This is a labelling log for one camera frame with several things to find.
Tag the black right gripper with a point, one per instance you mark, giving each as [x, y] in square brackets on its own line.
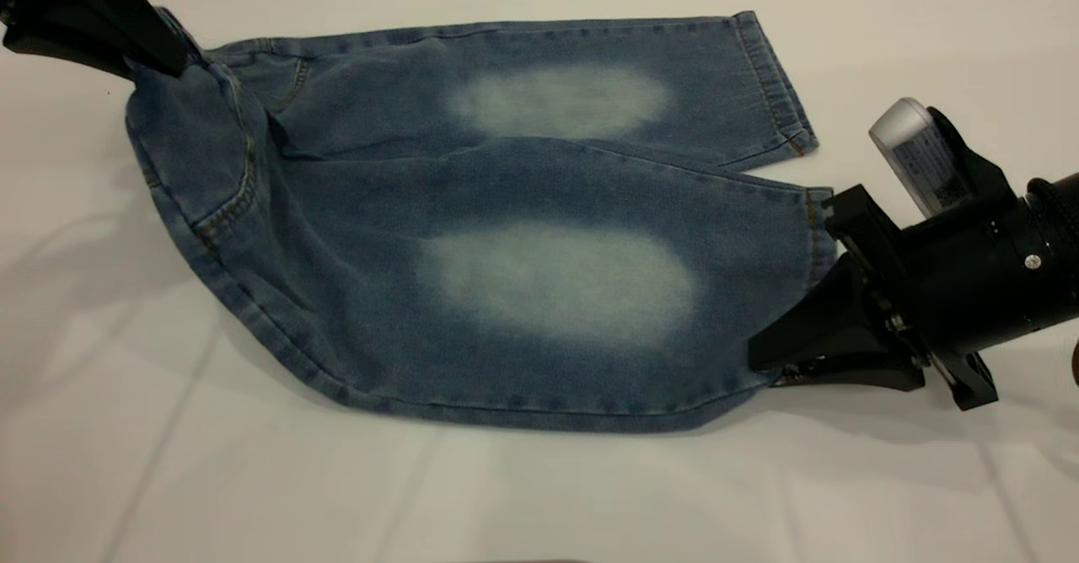
[952, 293]

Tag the blue denim pants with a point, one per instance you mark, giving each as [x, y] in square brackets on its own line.
[379, 209]

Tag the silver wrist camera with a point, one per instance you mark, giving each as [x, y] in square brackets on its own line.
[915, 154]

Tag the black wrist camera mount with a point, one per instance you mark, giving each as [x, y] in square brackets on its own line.
[978, 171]

